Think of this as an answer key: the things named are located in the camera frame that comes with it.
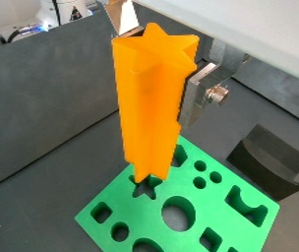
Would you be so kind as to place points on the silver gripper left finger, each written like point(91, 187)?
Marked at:
point(123, 17)

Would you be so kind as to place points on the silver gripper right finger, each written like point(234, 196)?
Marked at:
point(204, 87)

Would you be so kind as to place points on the green shape sorter board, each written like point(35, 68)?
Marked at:
point(204, 210)

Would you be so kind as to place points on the black curved block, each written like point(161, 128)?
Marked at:
point(269, 161)

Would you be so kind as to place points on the orange star-shaped peg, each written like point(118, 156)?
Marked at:
point(153, 64)

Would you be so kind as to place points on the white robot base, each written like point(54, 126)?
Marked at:
point(54, 14)

